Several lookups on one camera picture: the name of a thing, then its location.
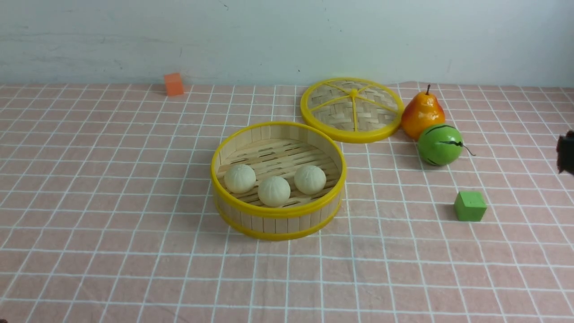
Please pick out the white bun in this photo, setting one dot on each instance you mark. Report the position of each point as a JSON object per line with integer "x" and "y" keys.
{"x": 240, "y": 178}
{"x": 309, "y": 179}
{"x": 274, "y": 191}

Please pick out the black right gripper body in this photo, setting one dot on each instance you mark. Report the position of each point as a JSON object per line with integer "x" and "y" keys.
{"x": 565, "y": 153}

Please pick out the orange cube block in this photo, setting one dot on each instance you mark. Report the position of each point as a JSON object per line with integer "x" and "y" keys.
{"x": 174, "y": 85}

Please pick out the green toy watermelon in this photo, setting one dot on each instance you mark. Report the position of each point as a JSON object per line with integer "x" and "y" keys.
{"x": 440, "y": 145}

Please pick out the yellow bamboo steamer tray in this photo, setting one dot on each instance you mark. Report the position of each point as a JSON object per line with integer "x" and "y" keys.
{"x": 279, "y": 149}

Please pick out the orange toy pear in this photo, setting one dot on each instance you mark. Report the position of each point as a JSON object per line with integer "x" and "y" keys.
{"x": 421, "y": 112}

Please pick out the yellow woven steamer lid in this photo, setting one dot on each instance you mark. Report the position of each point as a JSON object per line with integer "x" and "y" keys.
{"x": 352, "y": 110}

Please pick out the green cube block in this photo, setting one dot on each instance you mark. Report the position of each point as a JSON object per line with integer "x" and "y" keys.
{"x": 470, "y": 206}

